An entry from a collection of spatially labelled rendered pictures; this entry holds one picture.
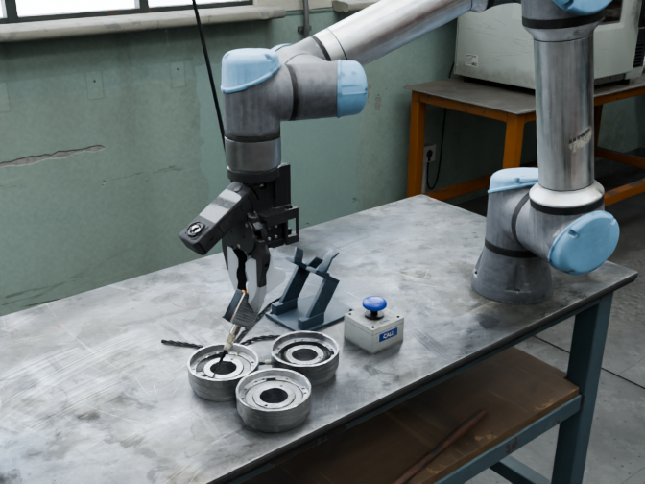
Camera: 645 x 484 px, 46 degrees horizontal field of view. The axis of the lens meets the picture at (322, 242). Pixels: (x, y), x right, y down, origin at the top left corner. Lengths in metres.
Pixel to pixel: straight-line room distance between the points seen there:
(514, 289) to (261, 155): 0.62
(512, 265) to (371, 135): 2.05
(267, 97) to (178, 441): 0.47
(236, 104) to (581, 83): 0.51
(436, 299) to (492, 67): 2.06
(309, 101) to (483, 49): 2.43
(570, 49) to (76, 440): 0.88
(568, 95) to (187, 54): 1.82
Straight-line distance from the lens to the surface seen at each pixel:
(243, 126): 1.01
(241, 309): 1.11
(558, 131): 1.23
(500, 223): 1.40
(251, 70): 0.99
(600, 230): 1.29
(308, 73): 1.03
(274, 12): 2.88
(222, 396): 1.14
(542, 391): 1.67
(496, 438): 1.52
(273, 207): 1.08
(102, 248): 2.81
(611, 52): 3.40
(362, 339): 1.25
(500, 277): 1.43
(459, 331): 1.33
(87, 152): 2.70
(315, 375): 1.15
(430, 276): 1.52
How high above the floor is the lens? 1.44
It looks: 23 degrees down
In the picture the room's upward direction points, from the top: straight up
